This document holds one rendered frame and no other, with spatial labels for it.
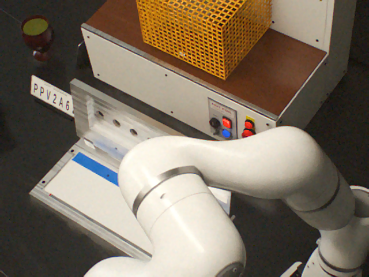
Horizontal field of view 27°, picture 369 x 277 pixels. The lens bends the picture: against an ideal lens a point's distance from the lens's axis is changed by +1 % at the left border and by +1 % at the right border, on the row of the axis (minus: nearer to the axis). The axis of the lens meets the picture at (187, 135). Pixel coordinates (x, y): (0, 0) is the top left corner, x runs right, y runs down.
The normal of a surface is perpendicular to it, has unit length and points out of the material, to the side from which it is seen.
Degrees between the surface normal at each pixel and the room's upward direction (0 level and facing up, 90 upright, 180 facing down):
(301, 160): 50
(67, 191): 0
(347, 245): 80
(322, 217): 99
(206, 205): 29
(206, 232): 8
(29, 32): 0
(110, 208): 0
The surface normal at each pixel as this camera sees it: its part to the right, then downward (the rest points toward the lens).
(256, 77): -0.08, -0.59
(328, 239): -0.86, 0.32
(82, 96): -0.58, 0.59
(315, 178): 0.66, 0.47
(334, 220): 0.41, 0.75
